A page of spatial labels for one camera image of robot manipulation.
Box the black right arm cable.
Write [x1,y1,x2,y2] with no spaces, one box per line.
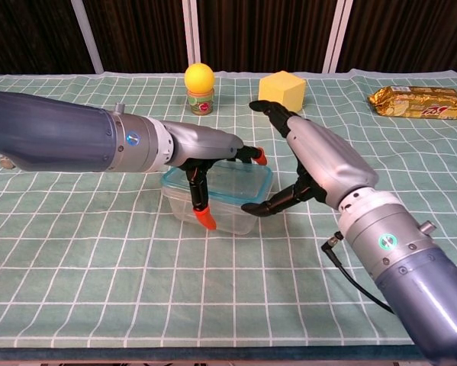
[322,233,395,314]

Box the small jar with green label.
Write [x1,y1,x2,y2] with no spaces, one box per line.
[186,88,216,115]

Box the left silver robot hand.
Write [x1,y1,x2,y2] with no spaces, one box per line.
[166,120,269,231]

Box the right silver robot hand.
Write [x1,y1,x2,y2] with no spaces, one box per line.
[241,99,380,218]

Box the gold foil biscuit packet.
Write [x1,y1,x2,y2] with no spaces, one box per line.
[367,85,457,121]

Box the yellow foam cube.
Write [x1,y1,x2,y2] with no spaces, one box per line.
[258,70,307,114]

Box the white partition frame post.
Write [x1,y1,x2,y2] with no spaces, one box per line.
[70,0,101,74]
[322,0,354,73]
[188,0,202,66]

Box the clear blue plastic container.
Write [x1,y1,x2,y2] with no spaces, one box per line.
[161,159,274,210]

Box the green checked tablecloth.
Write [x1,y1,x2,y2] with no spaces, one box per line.
[0,68,457,350]

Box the yellow ball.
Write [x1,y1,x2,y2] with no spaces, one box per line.
[184,63,216,92]

